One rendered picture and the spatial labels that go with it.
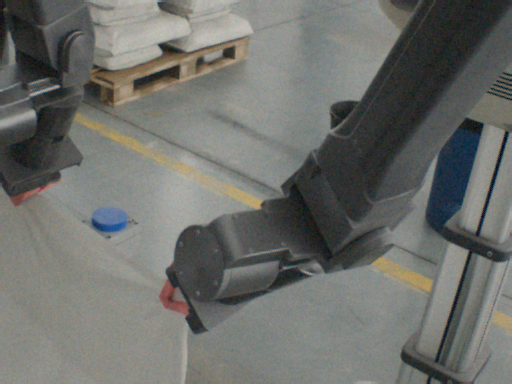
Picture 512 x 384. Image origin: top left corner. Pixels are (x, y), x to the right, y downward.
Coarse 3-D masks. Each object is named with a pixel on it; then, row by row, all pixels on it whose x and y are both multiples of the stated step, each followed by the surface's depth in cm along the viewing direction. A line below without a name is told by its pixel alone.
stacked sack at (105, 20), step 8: (96, 8) 365; (128, 8) 375; (136, 8) 379; (144, 8) 382; (152, 8) 386; (96, 16) 365; (104, 16) 365; (112, 16) 368; (120, 16) 371; (128, 16) 375; (136, 16) 377; (144, 16) 381; (152, 16) 387; (104, 24) 366; (112, 24) 370; (120, 24) 375
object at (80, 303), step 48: (0, 192) 89; (0, 240) 93; (48, 240) 83; (96, 240) 77; (0, 288) 97; (48, 288) 87; (96, 288) 78; (144, 288) 73; (0, 336) 94; (48, 336) 90; (96, 336) 81; (144, 336) 76
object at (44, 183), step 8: (48, 176) 80; (56, 176) 82; (24, 184) 78; (32, 184) 79; (40, 184) 80; (48, 184) 82; (56, 184) 83; (8, 192) 78; (16, 192) 78; (24, 192) 79; (40, 192) 84
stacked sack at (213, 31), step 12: (192, 24) 427; (204, 24) 429; (216, 24) 433; (228, 24) 436; (240, 24) 443; (192, 36) 413; (204, 36) 418; (216, 36) 426; (228, 36) 435; (240, 36) 445; (180, 48) 411; (192, 48) 414
